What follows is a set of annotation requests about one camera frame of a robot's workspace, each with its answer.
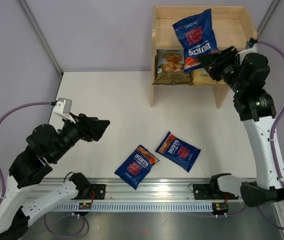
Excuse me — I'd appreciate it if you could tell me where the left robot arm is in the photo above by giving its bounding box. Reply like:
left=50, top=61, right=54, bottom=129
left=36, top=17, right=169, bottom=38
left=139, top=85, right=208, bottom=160
left=0, top=113, right=111, bottom=240

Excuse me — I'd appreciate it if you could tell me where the yellow kettle chips bag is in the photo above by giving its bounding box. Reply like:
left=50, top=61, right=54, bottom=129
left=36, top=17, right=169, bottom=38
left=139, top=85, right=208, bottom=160
left=191, top=68, right=226, bottom=86

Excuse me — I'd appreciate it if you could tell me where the left aluminium frame post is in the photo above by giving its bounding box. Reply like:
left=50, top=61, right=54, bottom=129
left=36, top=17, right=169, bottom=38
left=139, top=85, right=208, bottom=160
left=17, top=0, right=64, bottom=78

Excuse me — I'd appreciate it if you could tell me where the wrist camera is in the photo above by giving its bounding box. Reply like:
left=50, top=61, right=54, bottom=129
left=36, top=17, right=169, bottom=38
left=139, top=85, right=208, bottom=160
left=237, top=37, right=258, bottom=63
left=53, top=97, right=76, bottom=123

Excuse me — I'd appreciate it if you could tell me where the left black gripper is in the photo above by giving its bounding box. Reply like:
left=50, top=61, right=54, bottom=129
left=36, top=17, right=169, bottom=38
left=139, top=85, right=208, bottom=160
left=50, top=112, right=111, bottom=163

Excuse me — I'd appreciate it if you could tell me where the wooden two-tier shelf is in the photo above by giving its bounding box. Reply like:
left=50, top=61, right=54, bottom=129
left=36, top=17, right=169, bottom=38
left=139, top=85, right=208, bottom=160
left=150, top=5, right=258, bottom=107

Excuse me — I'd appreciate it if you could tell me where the aluminium frame post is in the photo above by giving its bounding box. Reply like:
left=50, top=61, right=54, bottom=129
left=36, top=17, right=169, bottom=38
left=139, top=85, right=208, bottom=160
left=257, top=0, right=281, bottom=36
left=17, top=0, right=64, bottom=78

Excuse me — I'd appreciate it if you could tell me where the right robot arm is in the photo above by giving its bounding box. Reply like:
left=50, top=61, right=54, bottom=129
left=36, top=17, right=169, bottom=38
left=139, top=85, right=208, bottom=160
left=197, top=46, right=284, bottom=208

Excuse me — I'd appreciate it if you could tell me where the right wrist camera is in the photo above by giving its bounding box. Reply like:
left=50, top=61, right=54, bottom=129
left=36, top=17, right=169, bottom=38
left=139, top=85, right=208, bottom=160
left=237, top=37, right=258, bottom=63

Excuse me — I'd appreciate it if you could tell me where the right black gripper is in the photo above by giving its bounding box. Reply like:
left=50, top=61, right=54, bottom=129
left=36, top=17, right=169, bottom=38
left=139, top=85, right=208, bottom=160
left=196, top=46, right=246, bottom=95

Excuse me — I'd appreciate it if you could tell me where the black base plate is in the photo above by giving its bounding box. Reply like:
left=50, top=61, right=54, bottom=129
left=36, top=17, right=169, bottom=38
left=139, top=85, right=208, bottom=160
left=188, top=183, right=239, bottom=201
left=83, top=183, right=106, bottom=201

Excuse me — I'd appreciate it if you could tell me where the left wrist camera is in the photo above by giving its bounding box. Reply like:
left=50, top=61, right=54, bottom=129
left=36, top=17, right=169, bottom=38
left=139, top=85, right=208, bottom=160
left=53, top=97, right=76, bottom=123

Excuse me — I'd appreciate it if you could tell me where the right aluminium frame post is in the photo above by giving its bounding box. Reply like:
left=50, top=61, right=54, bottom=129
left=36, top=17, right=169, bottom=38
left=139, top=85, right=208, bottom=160
left=257, top=0, right=281, bottom=36

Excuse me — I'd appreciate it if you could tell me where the light blue cassava chips bag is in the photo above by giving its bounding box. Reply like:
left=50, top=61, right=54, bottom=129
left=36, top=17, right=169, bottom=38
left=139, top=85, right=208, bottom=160
left=153, top=49, right=193, bottom=86

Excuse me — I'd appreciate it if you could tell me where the white slotted cable duct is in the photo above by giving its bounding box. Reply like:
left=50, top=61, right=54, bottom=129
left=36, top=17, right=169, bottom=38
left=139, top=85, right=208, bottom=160
left=52, top=201, right=213, bottom=213

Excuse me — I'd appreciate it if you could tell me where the blue Burts bag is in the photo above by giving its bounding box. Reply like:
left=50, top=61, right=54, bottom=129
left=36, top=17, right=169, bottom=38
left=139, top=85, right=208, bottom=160
left=155, top=131, right=201, bottom=173
left=114, top=145, right=160, bottom=190
left=172, top=8, right=219, bottom=73

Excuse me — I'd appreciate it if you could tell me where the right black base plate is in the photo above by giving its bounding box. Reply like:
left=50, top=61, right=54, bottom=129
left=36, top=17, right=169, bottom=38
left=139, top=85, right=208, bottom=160
left=188, top=183, right=239, bottom=201

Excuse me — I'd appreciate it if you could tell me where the aluminium mounting rail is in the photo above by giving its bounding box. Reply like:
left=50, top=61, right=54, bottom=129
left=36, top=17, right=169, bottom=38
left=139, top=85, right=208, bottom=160
left=26, top=177, right=284, bottom=203

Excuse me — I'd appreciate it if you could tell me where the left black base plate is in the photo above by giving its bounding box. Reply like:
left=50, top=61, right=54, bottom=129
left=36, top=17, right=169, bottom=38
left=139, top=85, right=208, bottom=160
left=83, top=183, right=106, bottom=201

